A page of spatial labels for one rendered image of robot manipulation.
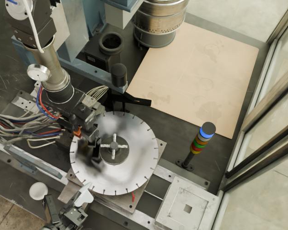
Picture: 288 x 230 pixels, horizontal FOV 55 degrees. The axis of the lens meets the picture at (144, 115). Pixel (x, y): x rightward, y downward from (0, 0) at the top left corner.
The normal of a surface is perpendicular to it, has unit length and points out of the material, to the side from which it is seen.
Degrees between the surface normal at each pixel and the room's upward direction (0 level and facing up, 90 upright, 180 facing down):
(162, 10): 90
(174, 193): 0
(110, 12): 90
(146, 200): 0
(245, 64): 0
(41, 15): 90
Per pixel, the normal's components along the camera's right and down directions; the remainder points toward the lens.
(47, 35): 0.90, 0.42
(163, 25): 0.15, 0.89
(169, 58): 0.05, -0.44
